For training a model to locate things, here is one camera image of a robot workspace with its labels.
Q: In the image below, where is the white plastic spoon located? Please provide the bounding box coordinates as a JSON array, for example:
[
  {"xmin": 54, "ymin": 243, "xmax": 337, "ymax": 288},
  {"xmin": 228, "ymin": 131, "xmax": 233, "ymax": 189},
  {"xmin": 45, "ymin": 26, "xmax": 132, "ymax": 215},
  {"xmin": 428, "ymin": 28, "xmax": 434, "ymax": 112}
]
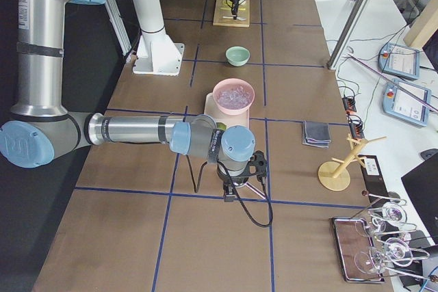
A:
[{"xmin": 222, "ymin": 16, "xmax": 247, "ymax": 21}]

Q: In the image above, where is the steel ice scoop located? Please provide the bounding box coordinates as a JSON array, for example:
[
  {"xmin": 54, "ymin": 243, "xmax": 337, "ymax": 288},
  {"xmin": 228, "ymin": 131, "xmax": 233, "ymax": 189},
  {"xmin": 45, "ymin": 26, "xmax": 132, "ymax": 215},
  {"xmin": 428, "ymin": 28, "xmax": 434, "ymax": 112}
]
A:
[{"xmin": 234, "ymin": 181, "xmax": 266, "ymax": 200}]

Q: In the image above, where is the green bowl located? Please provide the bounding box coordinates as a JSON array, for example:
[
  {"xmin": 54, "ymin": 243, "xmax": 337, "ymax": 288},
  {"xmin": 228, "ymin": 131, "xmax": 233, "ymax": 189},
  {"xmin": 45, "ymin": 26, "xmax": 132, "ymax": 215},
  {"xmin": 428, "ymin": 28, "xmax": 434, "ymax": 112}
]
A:
[{"xmin": 225, "ymin": 46, "xmax": 250, "ymax": 67}]

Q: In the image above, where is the pink bowl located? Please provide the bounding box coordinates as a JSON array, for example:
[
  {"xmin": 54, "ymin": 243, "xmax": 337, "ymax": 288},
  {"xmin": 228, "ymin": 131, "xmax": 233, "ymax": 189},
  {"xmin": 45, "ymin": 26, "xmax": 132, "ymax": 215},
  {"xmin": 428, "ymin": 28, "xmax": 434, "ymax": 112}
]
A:
[{"xmin": 213, "ymin": 78, "xmax": 255, "ymax": 115}]

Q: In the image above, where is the clear ice cubes pile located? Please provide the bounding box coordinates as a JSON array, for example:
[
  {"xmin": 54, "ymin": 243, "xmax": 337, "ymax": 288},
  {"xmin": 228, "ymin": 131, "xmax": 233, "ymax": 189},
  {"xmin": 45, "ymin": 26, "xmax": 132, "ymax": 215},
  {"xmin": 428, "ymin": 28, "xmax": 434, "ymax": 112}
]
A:
[{"xmin": 218, "ymin": 89, "xmax": 251, "ymax": 109}]

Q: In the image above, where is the bamboo cutting board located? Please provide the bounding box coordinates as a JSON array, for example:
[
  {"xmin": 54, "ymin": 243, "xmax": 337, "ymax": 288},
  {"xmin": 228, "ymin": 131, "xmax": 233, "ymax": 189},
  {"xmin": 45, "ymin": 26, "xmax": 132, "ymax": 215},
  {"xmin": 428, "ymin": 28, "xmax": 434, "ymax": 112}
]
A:
[{"xmin": 213, "ymin": 0, "xmax": 250, "ymax": 27}]

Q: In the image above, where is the green lime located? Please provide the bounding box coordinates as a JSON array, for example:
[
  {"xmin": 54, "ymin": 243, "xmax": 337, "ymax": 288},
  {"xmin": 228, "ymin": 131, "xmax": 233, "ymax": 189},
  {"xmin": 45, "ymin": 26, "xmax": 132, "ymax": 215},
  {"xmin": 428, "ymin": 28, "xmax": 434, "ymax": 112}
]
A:
[{"xmin": 216, "ymin": 122, "xmax": 227, "ymax": 131}]

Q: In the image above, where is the cream plastic tray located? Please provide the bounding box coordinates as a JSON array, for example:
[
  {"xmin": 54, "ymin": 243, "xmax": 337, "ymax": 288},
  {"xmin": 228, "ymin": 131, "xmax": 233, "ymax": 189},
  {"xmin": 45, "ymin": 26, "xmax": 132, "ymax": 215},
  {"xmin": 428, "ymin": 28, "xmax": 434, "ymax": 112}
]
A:
[{"xmin": 204, "ymin": 92, "xmax": 250, "ymax": 128}]

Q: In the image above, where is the wooden mug tree stand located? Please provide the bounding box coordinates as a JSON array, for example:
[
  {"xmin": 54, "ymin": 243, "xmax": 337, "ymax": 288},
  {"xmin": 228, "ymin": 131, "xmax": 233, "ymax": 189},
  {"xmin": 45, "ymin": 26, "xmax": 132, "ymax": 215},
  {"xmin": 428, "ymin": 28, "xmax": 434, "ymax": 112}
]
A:
[{"xmin": 318, "ymin": 133, "xmax": 387, "ymax": 191}]

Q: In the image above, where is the grey folded cloth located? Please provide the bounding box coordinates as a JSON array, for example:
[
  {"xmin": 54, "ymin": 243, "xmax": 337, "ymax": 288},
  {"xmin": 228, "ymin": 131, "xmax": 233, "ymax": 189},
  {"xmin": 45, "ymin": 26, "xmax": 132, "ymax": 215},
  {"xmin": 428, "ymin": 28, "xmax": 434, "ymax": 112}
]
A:
[{"xmin": 302, "ymin": 120, "xmax": 331, "ymax": 148}]

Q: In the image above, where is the black power strip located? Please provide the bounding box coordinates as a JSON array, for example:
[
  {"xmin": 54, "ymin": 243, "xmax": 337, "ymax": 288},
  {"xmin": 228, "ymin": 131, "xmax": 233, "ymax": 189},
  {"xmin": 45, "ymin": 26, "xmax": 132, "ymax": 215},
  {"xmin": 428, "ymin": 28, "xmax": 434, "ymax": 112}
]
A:
[{"xmin": 342, "ymin": 96, "xmax": 364, "ymax": 140}]

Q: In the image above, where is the black framed tray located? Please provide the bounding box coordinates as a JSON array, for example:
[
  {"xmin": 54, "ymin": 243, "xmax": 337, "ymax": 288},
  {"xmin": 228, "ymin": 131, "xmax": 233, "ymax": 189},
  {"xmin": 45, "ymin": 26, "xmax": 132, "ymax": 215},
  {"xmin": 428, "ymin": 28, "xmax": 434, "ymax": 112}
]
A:
[{"xmin": 331, "ymin": 217, "xmax": 385, "ymax": 284}]

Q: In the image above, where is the wine glass rack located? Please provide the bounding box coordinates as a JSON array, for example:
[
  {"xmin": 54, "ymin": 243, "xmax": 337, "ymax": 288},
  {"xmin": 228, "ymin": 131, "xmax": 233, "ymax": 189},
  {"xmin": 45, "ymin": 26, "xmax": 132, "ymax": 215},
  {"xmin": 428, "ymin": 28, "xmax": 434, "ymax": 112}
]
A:
[{"xmin": 352, "ymin": 190, "xmax": 437, "ymax": 283}]

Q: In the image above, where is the far teach pendant tablet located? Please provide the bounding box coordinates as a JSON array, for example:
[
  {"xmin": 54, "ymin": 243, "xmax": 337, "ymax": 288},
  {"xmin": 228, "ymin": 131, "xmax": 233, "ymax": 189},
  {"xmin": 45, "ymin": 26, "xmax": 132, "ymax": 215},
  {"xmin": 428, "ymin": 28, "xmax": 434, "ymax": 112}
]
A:
[{"xmin": 378, "ymin": 43, "xmax": 420, "ymax": 81}]

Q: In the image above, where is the teach pendant tablet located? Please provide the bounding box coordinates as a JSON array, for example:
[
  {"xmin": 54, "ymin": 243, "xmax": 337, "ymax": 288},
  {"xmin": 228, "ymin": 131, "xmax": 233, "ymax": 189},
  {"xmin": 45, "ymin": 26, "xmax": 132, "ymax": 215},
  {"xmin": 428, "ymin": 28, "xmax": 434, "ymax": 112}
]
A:
[
  {"xmin": 383, "ymin": 78, "xmax": 432, "ymax": 127},
  {"xmin": 378, "ymin": 43, "xmax": 420, "ymax": 81}
]

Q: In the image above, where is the near teach pendant tablet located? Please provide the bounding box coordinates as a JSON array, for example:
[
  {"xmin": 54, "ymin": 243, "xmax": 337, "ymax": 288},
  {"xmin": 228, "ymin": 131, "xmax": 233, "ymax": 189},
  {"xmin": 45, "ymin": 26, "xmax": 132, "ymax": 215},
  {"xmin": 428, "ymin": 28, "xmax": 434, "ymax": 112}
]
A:
[{"xmin": 383, "ymin": 78, "xmax": 432, "ymax": 127}]

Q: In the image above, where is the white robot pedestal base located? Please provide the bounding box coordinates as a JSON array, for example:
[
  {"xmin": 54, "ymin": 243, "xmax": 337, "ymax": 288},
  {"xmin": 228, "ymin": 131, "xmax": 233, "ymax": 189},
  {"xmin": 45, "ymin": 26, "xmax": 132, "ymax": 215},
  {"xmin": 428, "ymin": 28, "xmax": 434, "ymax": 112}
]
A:
[{"xmin": 133, "ymin": 0, "xmax": 185, "ymax": 76}]

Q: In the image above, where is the aluminium frame post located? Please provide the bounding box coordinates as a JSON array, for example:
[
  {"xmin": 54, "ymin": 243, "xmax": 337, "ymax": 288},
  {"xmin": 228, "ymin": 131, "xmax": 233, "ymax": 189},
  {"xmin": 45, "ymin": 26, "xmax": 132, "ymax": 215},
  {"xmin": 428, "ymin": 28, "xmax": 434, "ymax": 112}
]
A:
[{"xmin": 326, "ymin": 0, "xmax": 370, "ymax": 70}]

